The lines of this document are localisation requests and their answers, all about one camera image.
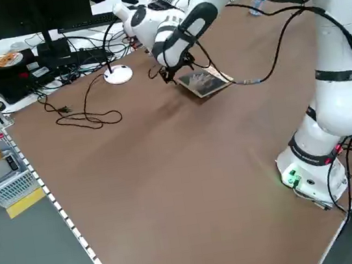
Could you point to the black handheld device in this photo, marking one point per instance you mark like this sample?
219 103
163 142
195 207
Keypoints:
11 162

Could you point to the white desk lamp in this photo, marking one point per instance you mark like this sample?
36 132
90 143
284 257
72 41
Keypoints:
119 75

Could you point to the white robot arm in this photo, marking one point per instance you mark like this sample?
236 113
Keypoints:
338 99

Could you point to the black computer monitor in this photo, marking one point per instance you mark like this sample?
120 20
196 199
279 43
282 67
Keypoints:
31 11

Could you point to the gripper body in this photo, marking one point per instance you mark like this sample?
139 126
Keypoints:
168 74

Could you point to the dark book with hands cover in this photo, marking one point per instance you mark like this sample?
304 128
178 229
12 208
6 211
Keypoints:
203 83

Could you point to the tape roll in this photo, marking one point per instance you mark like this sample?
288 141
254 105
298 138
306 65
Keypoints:
0 105

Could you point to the black equipment case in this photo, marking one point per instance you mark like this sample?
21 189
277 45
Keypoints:
11 83

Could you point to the orange printed disc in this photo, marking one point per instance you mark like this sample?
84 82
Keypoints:
6 59

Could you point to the black keyboard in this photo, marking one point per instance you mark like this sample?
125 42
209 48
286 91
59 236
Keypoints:
88 21

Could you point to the white plastic basket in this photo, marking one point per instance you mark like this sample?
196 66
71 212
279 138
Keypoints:
10 191

